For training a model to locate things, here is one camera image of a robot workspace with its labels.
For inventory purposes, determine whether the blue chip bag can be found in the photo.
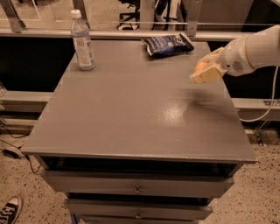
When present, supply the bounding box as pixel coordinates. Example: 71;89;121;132
143;33;194;57

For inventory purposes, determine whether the black white sneaker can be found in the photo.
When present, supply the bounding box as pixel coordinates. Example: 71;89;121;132
0;196;22;224

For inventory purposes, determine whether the top grey drawer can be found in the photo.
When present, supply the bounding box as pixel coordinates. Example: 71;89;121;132
42;171;234;198

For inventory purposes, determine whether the metal railing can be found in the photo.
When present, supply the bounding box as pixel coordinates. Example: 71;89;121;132
0;0;253;41

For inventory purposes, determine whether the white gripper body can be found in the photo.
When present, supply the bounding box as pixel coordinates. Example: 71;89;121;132
218;37;255;77

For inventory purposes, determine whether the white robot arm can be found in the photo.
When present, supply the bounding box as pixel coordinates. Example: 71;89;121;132
190;24;280;84

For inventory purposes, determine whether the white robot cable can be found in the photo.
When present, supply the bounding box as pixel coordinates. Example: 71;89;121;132
239;66;280;123

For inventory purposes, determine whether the black office chair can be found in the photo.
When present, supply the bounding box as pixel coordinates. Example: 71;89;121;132
116;0;140;31

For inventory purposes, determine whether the black power adapter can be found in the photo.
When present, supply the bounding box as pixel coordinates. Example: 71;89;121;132
2;149;21;159

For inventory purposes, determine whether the clear plastic water bottle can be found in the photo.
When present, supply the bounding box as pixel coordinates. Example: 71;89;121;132
71;10;95;71

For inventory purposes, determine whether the grey drawer cabinet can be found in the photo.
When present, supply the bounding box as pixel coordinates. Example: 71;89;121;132
23;40;256;224

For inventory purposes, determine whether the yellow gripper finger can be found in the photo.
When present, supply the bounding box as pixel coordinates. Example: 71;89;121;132
190;65;224;84
197;47;224;63

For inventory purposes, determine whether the orange fruit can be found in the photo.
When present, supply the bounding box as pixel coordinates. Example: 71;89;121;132
193;62;207;73

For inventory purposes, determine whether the grey drawer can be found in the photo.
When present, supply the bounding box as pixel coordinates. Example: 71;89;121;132
42;171;234;198
65;199;212;221

